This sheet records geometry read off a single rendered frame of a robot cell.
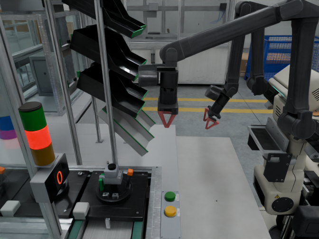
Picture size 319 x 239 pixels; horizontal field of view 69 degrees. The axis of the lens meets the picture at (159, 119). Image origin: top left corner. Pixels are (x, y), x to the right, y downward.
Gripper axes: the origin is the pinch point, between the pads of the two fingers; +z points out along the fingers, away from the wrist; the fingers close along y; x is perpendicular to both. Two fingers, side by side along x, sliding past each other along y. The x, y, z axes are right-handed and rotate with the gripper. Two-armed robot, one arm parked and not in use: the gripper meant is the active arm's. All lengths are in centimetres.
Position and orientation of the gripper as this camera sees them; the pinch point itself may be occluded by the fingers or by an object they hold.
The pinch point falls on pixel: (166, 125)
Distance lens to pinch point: 81.8
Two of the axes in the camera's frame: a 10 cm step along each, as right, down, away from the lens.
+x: 10.0, 0.4, -0.2
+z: -0.3, 8.9, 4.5
